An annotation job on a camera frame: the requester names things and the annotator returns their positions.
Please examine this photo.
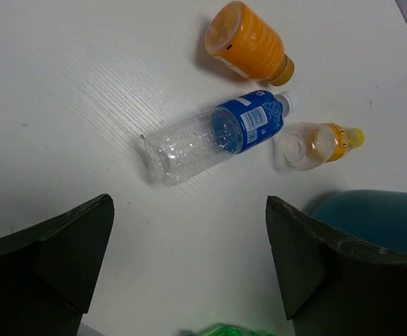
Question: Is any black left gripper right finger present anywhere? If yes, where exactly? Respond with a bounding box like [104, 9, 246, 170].
[266, 196, 407, 335]

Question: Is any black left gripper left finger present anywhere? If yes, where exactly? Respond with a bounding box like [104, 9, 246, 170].
[0, 194, 115, 335]

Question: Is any blue label clear bottle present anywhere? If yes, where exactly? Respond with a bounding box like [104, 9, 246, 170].
[144, 90, 298, 186]

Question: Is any teal plastic bin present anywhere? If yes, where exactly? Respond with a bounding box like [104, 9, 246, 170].
[310, 190, 407, 253]

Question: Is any green plastic bottle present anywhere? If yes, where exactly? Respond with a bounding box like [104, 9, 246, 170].
[179, 323, 275, 336]

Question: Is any small yellow cap bottle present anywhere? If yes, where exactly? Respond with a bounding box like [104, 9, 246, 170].
[274, 122, 365, 172]

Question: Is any orange juice bottle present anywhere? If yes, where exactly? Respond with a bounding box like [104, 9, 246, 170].
[205, 1, 294, 86]

